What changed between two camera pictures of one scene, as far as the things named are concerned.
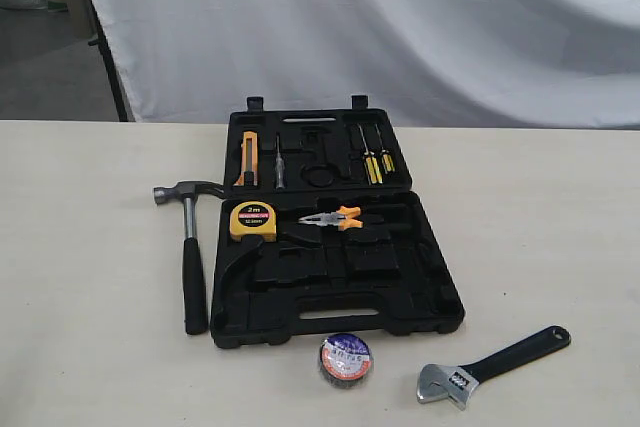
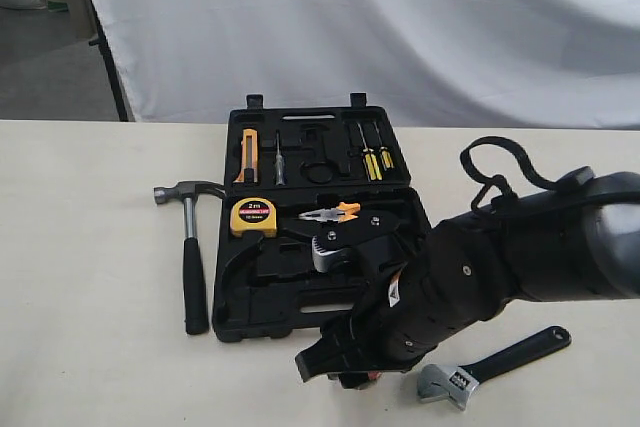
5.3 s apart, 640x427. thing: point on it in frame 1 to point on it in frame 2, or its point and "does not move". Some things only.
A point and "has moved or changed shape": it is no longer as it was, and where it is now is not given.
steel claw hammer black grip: [193, 269] does not move
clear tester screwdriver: [279, 167] does not move
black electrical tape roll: [346, 360] has moved or changed shape
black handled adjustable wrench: [456, 384] does not move
